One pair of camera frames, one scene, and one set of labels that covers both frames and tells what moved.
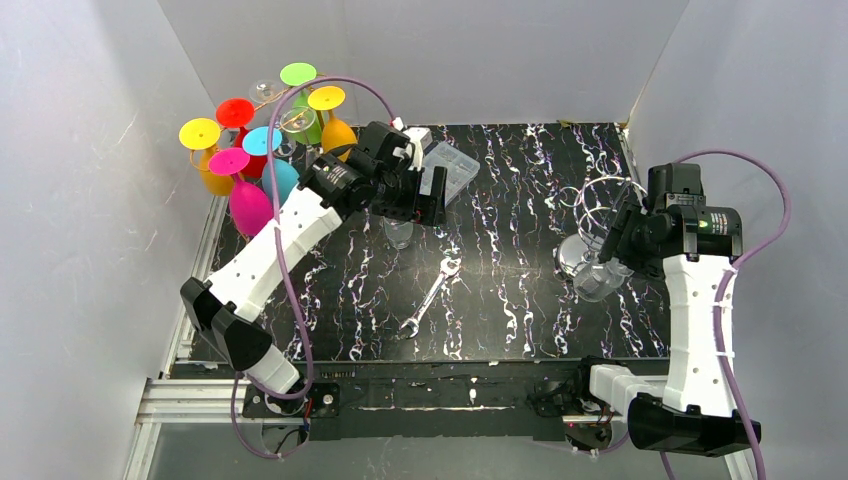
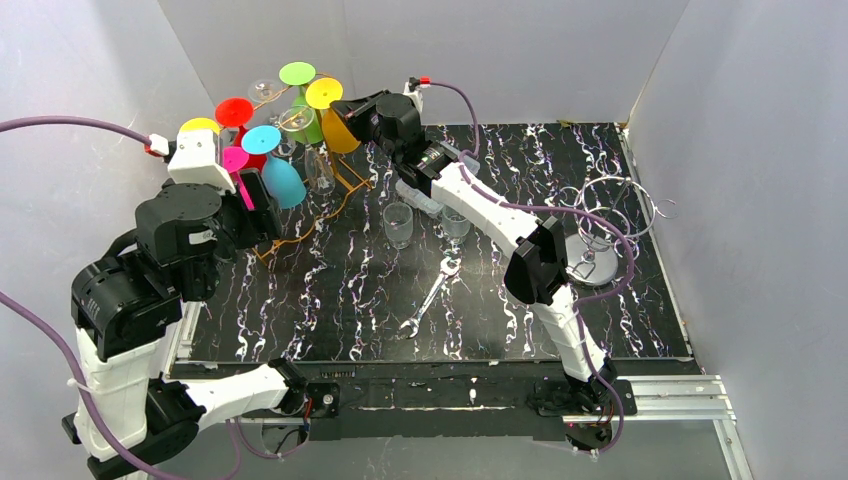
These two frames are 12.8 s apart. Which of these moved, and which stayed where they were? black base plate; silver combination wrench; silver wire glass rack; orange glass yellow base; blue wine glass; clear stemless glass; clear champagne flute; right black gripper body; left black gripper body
Moved: left black gripper body; right black gripper body; clear stemless glass
Stayed: blue wine glass; silver combination wrench; black base plate; silver wire glass rack; orange glass yellow base; clear champagne flute
